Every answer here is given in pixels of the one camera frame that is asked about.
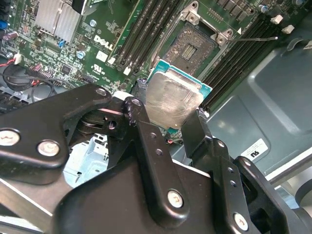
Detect metal wire locking lever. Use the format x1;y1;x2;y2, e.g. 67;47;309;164
226;36;279;44
150;9;186;74

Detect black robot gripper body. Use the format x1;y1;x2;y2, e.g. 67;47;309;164
52;156;220;234

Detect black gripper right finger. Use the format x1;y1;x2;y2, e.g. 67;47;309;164
182;109;293;234

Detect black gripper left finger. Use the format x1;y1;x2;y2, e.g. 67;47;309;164
0;79;190;229

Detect silver CPU with green edge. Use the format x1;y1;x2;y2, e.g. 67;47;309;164
145;59;213;137

